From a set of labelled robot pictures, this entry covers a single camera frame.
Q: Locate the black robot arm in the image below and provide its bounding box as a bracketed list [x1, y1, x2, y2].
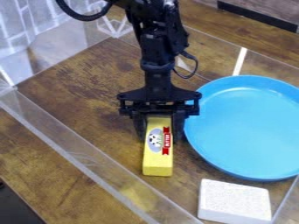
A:
[106, 0, 202, 141]

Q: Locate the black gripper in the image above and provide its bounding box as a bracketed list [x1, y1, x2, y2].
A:
[116, 61, 202, 143]

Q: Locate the yellow butter block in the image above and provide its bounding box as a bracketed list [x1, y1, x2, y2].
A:
[143, 116, 174, 177]

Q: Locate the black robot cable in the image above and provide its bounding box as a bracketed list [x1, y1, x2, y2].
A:
[54, 0, 118, 23]

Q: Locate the blue round tray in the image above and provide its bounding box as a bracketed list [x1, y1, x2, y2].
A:
[185, 75, 299, 181]

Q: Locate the clear acrylic enclosure wall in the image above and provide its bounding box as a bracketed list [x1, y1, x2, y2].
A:
[0, 0, 299, 224]

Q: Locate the white speckled sponge block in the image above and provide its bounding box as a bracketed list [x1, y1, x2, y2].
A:
[198, 179, 273, 224]

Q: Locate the dark wooden furniture edge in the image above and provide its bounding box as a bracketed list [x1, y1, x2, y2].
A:
[218, 0, 299, 33]

